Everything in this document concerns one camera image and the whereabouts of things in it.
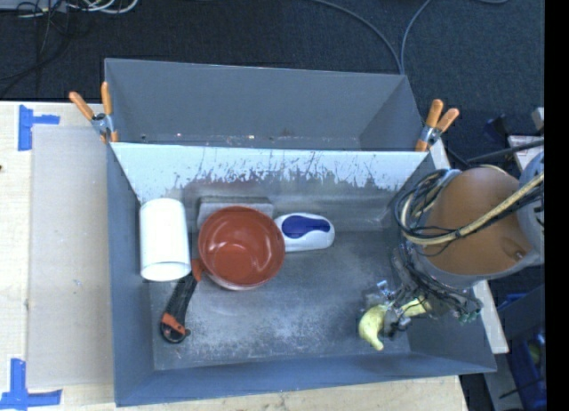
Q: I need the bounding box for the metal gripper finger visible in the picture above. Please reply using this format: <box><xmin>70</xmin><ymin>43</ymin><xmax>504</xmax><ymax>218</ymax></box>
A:
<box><xmin>365</xmin><ymin>280</ymin><xmax>402</xmax><ymax>309</ymax></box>
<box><xmin>381</xmin><ymin>309</ymin><xmax>413</xmax><ymax>340</ymax></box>

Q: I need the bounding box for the yellow banana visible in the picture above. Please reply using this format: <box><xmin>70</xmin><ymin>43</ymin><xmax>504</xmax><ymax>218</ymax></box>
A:
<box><xmin>358</xmin><ymin>295</ymin><xmax>430</xmax><ymax>352</ymax></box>

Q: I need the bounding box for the grey metal bin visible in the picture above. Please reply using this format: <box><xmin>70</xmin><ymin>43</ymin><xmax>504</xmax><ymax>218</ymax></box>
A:
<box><xmin>102</xmin><ymin>57</ymin><xmax>498</xmax><ymax>407</ymax></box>

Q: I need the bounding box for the red-brown bowl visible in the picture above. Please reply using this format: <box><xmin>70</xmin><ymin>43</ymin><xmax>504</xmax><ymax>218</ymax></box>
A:
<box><xmin>196</xmin><ymin>205</ymin><xmax>287</xmax><ymax>292</ymax></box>

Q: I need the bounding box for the black and orange utility knife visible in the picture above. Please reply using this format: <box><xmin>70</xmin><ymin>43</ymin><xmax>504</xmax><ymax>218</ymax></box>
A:
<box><xmin>159</xmin><ymin>258</ymin><xmax>205</xmax><ymax>345</ymax></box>

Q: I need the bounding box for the white plastic cup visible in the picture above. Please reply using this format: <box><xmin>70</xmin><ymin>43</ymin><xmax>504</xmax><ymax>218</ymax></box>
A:
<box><xmin>139</xmin><ymin>197</ymin><xmax>193</xmax><ymax>283</ymax></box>

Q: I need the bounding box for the pale flat board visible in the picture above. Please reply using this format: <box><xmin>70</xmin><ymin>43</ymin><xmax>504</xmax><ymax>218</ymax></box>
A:
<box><xmin>25</xmin><ymin>124</ymin><xmax>117</xmax><ymax>391</ymax></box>

